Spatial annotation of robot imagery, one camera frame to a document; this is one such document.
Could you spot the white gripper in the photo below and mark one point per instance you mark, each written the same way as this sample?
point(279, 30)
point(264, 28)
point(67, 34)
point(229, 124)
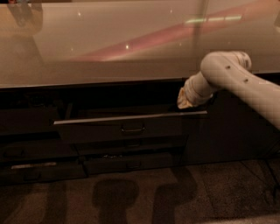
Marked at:
point(192, 93)

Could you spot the dark drawer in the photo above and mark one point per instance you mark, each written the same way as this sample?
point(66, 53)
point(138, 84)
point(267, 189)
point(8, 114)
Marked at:
point(39, 174)
point(131, 163)
point(137, 144)
point(34, 150)
point(110, 124)
point(26, 120)

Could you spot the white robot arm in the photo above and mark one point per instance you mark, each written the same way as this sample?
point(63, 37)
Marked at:
point(230, 71)

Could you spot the dark cabinet door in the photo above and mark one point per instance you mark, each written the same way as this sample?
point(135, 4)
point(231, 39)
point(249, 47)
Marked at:
point(230, 131)

